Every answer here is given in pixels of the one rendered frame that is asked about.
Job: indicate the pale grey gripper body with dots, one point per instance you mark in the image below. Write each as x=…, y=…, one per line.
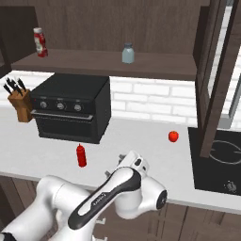
x=121, y=157

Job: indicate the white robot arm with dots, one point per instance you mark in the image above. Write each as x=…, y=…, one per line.
x=56, y=200

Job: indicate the red squeeze condiment bottle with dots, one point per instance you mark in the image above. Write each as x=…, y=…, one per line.
x=81, y=156

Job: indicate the grey-blue shaker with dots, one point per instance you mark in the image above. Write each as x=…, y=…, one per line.
x=128, y=55

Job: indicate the dark wood cabinet door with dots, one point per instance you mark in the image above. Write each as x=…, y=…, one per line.
x=216, y=78
x=17, y=34

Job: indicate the red white-labelled ketchup bottle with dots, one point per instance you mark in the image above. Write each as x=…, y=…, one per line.
x=40, y=44

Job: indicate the red tomato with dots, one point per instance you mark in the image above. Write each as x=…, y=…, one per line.
x=173, y=136

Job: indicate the silver toaster oven knob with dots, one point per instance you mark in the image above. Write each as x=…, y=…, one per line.
x=43, y=104
x=77, y=108
x=60, y=106

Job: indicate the black toaster oven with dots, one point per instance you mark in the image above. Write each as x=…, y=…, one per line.
x=72, y=109

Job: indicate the black hob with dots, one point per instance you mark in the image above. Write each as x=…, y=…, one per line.
x=213, y=169

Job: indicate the brown wood base cupboards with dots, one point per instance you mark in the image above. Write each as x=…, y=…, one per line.
x=194, y=224

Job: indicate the wooden knife block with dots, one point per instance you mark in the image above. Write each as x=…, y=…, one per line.
x=21, y=106

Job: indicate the dark wood wall cabinet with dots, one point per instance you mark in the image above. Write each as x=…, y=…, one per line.
x=103, y=34

